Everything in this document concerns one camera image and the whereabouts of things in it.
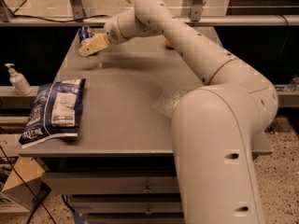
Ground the blue chip bag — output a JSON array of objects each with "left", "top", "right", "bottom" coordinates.
[{"left": 19, "top": 78, "right": 86, "bottom": 148}]

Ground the cardboard box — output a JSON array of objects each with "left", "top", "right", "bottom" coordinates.
[{"left": 0, "top": 157, "right": 44, "bottom": 213}]

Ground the left metal bracket post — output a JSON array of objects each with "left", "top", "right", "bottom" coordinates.
[{"left": 69, "top": 0, "right": 85, "bottom": 21}]

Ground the pepsi soda can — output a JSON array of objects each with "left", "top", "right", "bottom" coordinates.
[{"left": 78, "top": 25, "right": 95, "bottom": 46}]

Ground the metal bracket post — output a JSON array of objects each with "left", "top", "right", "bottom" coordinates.
[
  {"left": 190, "top": 0, "right": 204, "bottom": 21},
  {"left": 69, "top": 0, "right": 85, "bottom": 21}
]

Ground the middle grey drawer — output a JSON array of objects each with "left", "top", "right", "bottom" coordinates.
[{"left": 68, "top": 193, "right": 182, "bottom": 215}]

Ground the orange fruit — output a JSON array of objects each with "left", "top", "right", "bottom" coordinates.
[{"left": 164, "top": 38, "right": 173, "bottom": 49}]

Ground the white pump sanitizer bottle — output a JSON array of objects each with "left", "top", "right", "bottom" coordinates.
[{"left": 5, "top": 63, "right": 32, "bottom": 95}]

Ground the black cable on floor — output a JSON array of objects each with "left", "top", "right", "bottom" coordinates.
[{"left": 0, "top": 145, "right": 58, "bottom": 224}]

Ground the black cable on shelf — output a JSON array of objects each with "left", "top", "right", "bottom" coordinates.
[{"left": 8, "top": 13, "right": 108, "bottom": 24}]

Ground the grey drawer cabinet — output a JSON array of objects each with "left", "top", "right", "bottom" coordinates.
[{"left": 18, "top": 26, "right": 274, "bottom": 224}]

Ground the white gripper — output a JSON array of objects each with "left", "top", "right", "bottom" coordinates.
[{"left": 78, "top": 16, "right": 122, "bottom": 57}]

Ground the right metal bracket post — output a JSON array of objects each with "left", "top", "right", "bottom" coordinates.
[{"left": 190, "top": 0, "right": 204, "bottom": 21}]

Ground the metal shelf rail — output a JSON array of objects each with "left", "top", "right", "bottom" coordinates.
[{"left": 0, "top": 15, "right": 299, "bottom": 27}]

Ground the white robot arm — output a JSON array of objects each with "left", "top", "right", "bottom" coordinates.
[{"left": 78, "top": 0, "right": 278, "bottom": 224}]

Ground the bottom grey drawer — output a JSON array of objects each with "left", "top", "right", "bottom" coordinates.
[{"left": 86, "top": 214, "right": 185, "bottom": 224}]

